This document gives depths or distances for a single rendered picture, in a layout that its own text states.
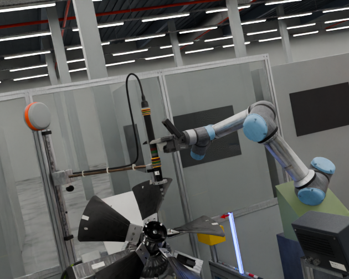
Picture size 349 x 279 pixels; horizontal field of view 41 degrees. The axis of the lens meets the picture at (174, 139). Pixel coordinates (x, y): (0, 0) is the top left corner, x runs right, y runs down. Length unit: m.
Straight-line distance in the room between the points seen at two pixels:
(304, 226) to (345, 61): 4.76
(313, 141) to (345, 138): 0.47
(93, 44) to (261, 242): 3.99
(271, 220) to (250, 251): 0.28
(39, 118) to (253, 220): 1.65
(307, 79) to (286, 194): 3.80
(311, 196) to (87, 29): 4.83
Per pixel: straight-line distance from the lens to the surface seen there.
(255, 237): 3.42
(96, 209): 2.27
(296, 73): 6.06
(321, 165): 2.34
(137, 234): 2.27
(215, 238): 2.68
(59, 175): 2.61
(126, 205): 2.61
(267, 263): 3.51
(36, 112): 2.66
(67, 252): 2.75
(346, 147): 6.42
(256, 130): 2.11
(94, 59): 6.47
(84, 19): 6.57
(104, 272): 2.10
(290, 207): 2.43
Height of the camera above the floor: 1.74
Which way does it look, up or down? 3 degrees down
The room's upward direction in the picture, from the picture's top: 11 degrees counter-clockwise
